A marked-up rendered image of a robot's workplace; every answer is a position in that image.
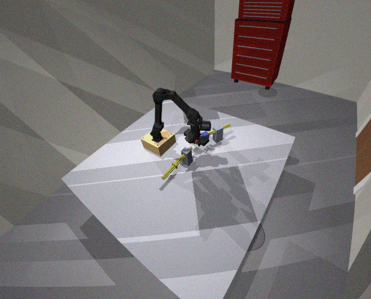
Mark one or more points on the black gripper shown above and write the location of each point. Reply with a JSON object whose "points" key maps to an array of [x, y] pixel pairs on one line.
{"points": [[201, 140]]}

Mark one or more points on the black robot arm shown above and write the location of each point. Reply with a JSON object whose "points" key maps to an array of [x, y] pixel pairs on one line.
{"points": [[164, 94]]}

